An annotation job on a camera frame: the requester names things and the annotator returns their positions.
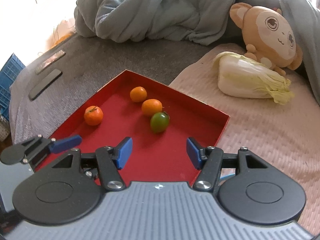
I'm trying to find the large orange tangerine left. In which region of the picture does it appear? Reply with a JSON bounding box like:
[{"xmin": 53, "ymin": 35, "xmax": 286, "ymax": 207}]
[{"xmin": 84, "ymin": 106, "xmax": 104, "ymax": 126}]

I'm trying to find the red cardboard tray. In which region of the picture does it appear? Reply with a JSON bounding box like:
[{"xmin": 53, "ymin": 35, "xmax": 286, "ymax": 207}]
[{"xmin": 52, "ymin": 70, "xmax": 229, "ymax": 184}]

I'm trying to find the green tomato back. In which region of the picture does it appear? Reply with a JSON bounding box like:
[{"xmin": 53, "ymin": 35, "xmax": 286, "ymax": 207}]
[{"xmin": 150, "ymin": 112, "xmax": 170, "ymax": 133}]

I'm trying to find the orange tangerine back right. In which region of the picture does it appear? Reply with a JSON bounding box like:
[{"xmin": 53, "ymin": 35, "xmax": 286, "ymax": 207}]
[{"xmin": 141, "ymin": 99, "xmax": 163, "ymax": 116}]

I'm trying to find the small orange kumquat back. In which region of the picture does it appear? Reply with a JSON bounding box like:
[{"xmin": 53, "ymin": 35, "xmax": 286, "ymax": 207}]
[{"xmin": 130, "ymin": 86, "xmax": 148, "ymax": 102}]

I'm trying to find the black flat remote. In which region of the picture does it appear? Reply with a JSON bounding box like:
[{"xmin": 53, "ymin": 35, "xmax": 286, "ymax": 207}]
[{"xmin": 29, "ymin": 69, "xmax": 62, "ymax": 101}]

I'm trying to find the blue plastic crate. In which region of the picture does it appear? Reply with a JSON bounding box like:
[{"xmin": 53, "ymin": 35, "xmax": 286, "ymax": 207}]
[{"xmin": 0, "ymin": 53, "xmax": 25, "ymax": 120}]

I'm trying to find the napa cabbage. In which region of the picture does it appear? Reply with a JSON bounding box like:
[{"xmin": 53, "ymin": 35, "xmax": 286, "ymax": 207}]
[{"xmin": 213, "ymin": 51, "xmax": 295, "ymax": 105}]

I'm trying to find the shiny flat packet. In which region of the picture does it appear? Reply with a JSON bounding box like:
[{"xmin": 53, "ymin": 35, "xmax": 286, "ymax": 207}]
[{"xmin": 35, "ymin": 50, "xmax": 66, "ymax": 75}]

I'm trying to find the monkey plush toy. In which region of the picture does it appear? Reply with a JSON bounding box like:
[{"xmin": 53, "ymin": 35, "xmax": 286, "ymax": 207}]
[{"xmin": 229, "ymin": 3, "xmax": 303, "ymax": 76}]

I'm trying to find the grey-blue duvet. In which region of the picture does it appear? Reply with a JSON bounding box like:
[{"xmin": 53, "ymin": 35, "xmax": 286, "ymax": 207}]
[{"xmin": 74, "ymin": 0, "xmax": 319, "ymax": 98}]

